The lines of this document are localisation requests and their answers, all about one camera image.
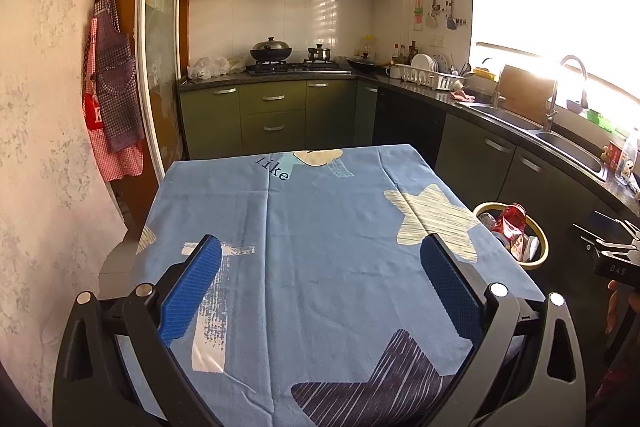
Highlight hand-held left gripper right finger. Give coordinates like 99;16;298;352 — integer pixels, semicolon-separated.
420;233;587;427

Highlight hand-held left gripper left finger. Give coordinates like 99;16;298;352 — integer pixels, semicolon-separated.
52;234;223;427

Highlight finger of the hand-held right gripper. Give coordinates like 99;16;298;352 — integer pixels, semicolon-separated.
572;223;640;258
595;211;640;239

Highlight yellow rimmed trash bin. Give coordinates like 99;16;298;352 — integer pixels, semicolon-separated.
472;202;550;269

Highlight red and white milk carton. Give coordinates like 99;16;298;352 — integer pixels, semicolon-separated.
510;234;541;262

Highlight red soda can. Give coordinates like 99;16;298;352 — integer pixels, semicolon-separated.
492;204;528;248

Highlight person's right forearm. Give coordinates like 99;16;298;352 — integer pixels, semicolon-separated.
587;347;640;413

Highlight person's right hand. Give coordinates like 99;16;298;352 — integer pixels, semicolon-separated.
606;279;623;335

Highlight clear glass jar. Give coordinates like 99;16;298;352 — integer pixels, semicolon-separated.
615;127;640;188

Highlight small red box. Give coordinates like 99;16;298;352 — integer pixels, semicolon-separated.
602;139;623;168

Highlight steel double sink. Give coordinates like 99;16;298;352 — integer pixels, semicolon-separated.
462;104;610;182

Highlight blue star print tablecloth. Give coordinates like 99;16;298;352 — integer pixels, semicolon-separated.
127;146;546;427

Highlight tall steel faucet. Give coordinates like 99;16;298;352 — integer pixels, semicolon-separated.
542;55;590;132

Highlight red checked apron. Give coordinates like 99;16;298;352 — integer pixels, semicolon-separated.
82;14;146;182

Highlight wooden cutting board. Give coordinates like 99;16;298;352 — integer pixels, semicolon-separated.
497;64;558;128

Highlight green lower cabinets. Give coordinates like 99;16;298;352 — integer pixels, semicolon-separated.
178;77;640;258

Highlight white dish rack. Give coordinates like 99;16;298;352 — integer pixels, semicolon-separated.
395;63;466;90

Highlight purple checked apron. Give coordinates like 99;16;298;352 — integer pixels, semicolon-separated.
95;0;146;152

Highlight white plastic bag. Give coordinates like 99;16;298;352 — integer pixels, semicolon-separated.
187;55;246;81

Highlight printed sliding glass door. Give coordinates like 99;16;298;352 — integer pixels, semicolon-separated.
135;0;191;188

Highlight group of sauce bottles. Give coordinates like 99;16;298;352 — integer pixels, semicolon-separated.
392;41;418;64

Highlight black frying pan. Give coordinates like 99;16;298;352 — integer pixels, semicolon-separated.
346;52;388;74

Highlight gas stove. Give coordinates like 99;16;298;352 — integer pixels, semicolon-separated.
245;61;351;75

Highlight black wok with lid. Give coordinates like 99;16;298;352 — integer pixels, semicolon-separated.
250;37;293;62

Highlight yellow container with handle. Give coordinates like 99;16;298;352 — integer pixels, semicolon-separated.
472;58;498;80

